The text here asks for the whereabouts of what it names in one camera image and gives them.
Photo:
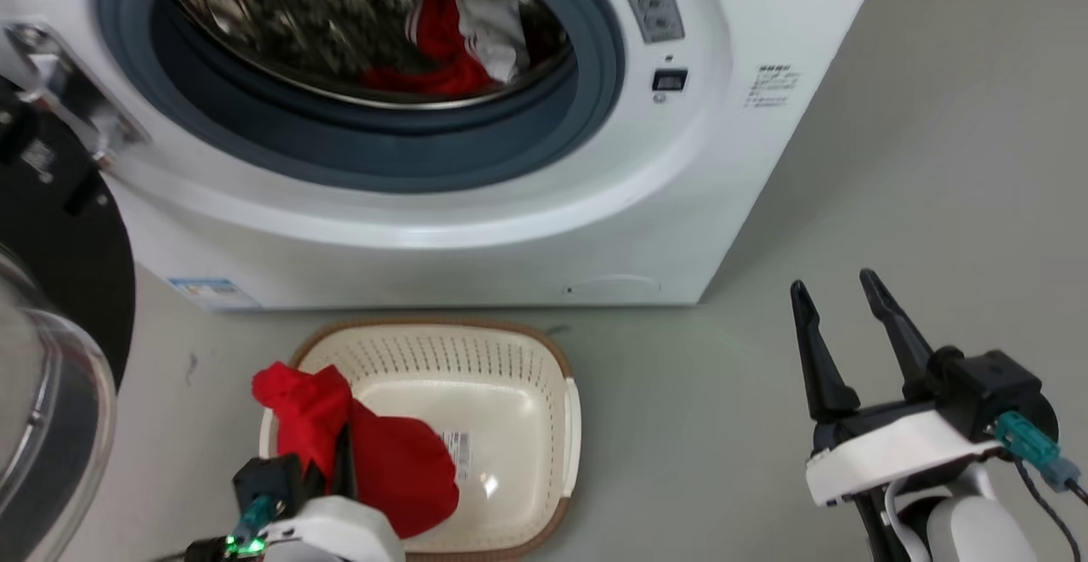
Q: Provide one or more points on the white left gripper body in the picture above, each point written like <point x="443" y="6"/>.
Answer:
<point x="340" y="532"/>

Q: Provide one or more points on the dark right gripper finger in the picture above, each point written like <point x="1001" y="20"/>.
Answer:
<point x="820" y="358"/>
<point x="897" y="332"/>

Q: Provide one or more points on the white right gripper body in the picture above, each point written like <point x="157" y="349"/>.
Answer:
<point x="884" y="451"/>

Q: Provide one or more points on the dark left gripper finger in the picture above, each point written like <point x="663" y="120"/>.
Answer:
<point x="345" y="460"/>
<point x="314" y="479"/>

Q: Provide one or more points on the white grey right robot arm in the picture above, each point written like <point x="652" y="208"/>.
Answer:
<point x="960" y="528"/>

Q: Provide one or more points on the cream plastic laundry basket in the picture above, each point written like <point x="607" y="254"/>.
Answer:
<point x="510" y="392"/>

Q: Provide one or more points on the white front-load washing machine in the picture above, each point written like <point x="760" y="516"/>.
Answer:
<point x="646" y="196"/>

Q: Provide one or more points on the white barcode label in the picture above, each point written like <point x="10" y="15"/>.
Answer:
<point x="457" y="453"/>

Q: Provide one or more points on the blue and white energy label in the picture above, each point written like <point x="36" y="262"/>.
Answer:
<point x="212" y="292"/>

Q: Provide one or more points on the white filter hatch cover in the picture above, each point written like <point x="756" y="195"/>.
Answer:
<point x="612" y="286"/>

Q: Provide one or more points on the clear door glass bowl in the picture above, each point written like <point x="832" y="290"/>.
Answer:
<point x="47" y="426"/>

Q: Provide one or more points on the grey-blue rubber door gasket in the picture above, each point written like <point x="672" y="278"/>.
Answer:
<point x="399" y="141"/>

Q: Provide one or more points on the black round washer door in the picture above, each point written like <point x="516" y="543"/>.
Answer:
<point x="59" y="239"/>

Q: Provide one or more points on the stainless steel washer drum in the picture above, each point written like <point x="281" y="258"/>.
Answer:
<point x="297" y="26"/>

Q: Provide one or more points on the red and white garment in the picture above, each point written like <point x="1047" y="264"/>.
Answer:
<point x="476" y="31"/>

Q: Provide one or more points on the chrome door hinge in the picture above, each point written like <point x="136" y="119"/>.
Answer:
<point x="72" y="90"/>

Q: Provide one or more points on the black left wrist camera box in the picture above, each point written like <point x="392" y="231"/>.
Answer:
<point x="268" y="477"/>

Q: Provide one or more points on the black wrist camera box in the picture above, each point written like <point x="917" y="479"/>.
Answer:
<point x="268" y="477"/>
<point x="990" y="392"/>

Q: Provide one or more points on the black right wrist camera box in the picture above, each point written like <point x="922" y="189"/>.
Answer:
<point x="990" y="392"/>

